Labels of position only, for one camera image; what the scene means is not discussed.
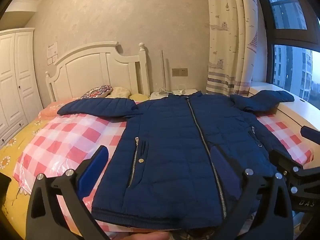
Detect dark framed window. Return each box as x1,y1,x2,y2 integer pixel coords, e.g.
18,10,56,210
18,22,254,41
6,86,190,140
255,0,320,105

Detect white wardrobe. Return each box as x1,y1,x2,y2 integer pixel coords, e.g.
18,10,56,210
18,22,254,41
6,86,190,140
0,27,44,148

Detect navy blue puffer jacket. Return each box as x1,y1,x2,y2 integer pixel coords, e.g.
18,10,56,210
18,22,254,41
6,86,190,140
57,90,295,230

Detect sailboat print curtain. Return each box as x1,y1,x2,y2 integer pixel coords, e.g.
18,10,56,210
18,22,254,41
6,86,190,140
205,0,259,97

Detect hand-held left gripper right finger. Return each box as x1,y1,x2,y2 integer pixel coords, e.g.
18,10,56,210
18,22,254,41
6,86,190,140
209,144,294,240

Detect cream pillow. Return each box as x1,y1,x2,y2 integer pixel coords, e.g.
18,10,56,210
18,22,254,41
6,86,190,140
106,87,131,98

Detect white nightstand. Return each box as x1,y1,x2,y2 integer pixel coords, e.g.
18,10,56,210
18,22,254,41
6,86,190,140
150,89,200,101

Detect patterned embroidered pillow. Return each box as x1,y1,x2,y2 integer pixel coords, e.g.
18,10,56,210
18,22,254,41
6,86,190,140
80,84,113,98

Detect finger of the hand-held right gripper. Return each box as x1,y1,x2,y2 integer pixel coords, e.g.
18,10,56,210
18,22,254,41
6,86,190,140
300,126,320,145
269,149,300,180

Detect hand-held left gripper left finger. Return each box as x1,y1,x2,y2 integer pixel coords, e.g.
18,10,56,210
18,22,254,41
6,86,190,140
25,145,110,240

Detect white wooden headboard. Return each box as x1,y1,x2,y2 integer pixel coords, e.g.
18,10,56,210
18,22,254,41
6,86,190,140
45,41,150,100

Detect white windowsill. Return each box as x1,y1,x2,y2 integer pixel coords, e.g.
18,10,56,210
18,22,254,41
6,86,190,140
249,80,320,132

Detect pink checkered plastic sheet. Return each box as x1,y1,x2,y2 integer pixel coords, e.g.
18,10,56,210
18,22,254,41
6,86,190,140
15,102,314,240

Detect white pole lamp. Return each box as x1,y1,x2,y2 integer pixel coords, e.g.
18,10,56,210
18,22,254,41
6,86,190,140
154,50,173,97

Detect yellow floral bedsheet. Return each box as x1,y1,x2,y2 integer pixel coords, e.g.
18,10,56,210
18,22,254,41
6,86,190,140
0,115,50,230

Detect yellow pillow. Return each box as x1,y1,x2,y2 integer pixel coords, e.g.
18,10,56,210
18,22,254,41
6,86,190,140
129,93,152,103

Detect person's left hand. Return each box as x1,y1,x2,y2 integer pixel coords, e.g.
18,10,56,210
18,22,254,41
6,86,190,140
125,231,173,240

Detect camouflage pants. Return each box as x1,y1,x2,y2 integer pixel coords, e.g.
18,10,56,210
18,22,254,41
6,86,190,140
172,229,217,240

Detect pink floral bedding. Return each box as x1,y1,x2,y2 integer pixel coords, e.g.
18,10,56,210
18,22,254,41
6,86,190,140
37,99,75,118

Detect paper note on wall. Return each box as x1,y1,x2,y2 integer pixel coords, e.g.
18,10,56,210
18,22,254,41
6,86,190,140
47,42,58,58

